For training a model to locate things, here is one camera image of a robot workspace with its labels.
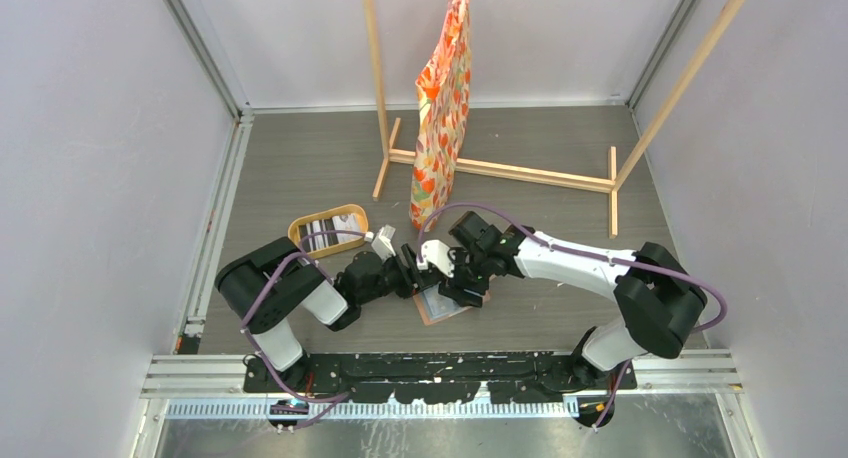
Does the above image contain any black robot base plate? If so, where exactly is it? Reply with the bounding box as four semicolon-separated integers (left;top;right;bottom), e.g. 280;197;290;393
241;351;637;405

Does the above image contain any orange floral fabric bag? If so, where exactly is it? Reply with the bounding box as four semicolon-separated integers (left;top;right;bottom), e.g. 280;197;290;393
409;0;472;230

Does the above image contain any wooden hanging rack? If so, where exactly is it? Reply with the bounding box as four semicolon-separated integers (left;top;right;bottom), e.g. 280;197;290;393
362;0;746;238

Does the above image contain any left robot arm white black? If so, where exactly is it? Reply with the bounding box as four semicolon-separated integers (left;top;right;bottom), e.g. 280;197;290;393
214;237;444;392

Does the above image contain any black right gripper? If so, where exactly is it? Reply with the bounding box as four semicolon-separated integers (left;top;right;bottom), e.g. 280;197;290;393
439;244;493;307

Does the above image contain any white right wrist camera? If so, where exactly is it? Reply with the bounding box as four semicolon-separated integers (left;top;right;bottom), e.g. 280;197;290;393
416;239;455;278

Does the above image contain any yellow oval card tray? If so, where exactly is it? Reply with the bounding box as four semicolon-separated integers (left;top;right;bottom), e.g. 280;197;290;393
288;204;369;259

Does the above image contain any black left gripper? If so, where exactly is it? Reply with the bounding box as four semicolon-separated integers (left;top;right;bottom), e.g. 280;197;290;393
358;243;443;305

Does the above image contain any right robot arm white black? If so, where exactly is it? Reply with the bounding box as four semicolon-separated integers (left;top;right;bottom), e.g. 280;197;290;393
416;211;707;390

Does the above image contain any pink blue card holder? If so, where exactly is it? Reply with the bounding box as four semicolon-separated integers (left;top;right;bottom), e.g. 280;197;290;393
412;278;480;326

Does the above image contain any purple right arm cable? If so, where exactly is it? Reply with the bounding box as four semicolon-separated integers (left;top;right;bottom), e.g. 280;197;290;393
415;201;729;431

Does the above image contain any white VIP card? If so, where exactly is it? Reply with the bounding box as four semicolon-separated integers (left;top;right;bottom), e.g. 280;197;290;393
332;213;363;241

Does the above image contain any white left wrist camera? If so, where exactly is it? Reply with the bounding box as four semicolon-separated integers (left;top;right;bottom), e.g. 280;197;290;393
365;225;396;261

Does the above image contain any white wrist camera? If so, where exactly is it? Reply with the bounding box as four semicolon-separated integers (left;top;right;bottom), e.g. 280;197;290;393
365;225;396;261
416;239;455;278

